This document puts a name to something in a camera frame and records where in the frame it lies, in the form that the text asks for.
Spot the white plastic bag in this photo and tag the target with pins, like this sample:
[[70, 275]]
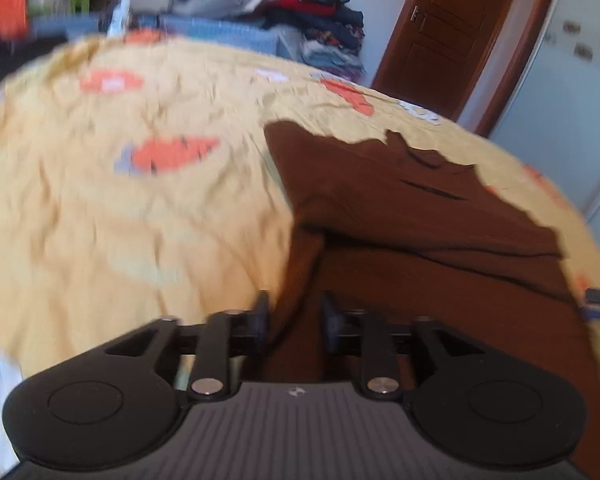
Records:
[[120, 15]]

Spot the green plastic object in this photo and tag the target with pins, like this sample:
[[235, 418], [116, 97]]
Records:
[[81, 3]]

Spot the brown wooden door frame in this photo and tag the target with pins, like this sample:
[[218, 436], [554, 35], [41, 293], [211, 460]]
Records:
[[515, 55]]

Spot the white floral wardrobe door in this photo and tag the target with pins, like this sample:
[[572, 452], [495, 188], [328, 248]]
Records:
[[560, 90]]

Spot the pile of clothes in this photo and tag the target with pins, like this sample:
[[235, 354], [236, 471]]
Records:
[[300, 5]]

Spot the brown wooden door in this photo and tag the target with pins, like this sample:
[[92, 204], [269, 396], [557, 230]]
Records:
[[445, 30]]

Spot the yellow floral bed sheet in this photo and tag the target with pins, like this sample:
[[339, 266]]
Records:
[[130, 185]]

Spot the blue storage bin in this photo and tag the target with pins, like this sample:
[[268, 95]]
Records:
[[220, 30]]

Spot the brown small garment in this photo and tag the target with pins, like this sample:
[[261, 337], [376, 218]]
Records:
[[410, 240]]

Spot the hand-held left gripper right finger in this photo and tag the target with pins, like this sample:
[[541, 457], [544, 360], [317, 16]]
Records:
[[329, 321]]

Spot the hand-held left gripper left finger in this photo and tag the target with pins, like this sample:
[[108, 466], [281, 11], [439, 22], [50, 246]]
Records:
[[261, 316]]

